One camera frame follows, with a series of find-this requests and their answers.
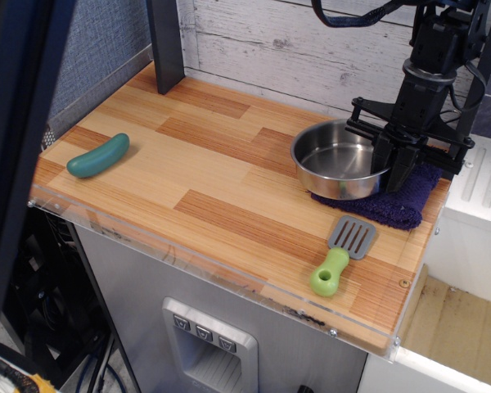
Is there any black braided cable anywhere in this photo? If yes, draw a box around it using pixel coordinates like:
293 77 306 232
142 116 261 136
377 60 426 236
309 0 418 29

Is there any clear acrylic table guard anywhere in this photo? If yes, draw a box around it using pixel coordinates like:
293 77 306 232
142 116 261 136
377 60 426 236
29 49 449 359

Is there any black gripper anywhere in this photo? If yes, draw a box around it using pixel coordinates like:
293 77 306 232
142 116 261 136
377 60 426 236
347 67 474 193

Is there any dark grey right post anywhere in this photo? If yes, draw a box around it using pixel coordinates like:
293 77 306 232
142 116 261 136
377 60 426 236
453 0 491 181

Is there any purple towel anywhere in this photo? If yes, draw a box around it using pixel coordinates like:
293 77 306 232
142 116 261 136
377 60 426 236
311 163 442 230

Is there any blue fabric panel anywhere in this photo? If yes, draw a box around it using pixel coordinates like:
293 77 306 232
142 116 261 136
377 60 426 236
47 0 153 120

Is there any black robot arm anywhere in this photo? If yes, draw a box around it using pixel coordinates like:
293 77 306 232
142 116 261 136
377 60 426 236
346 1 490 192

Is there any grey spatula green handle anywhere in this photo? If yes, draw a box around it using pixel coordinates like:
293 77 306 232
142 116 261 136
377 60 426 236
309 215 376 297

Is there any dark grey left post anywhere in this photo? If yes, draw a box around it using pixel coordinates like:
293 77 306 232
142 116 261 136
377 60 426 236
146 0 185 95

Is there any silver toy fridge cabinet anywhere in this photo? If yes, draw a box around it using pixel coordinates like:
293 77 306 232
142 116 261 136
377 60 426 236
76 228 367 392

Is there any dark grey post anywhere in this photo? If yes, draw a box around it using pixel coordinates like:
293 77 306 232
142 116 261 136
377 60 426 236
453 0 491 181
146 0 185 95

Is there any grey ice dispenser panel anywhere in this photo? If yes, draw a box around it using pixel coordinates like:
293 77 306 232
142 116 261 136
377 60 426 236
162 297 259 392

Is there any metal pot with wire handle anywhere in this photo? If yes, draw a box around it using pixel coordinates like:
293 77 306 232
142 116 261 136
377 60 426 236
290 120 388 201

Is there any white toy sink counter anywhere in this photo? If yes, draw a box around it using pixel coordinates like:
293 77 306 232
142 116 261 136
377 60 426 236
358 137 491 392

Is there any green toy cucumber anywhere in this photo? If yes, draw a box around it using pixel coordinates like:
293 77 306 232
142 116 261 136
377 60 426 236
66 133 130 178

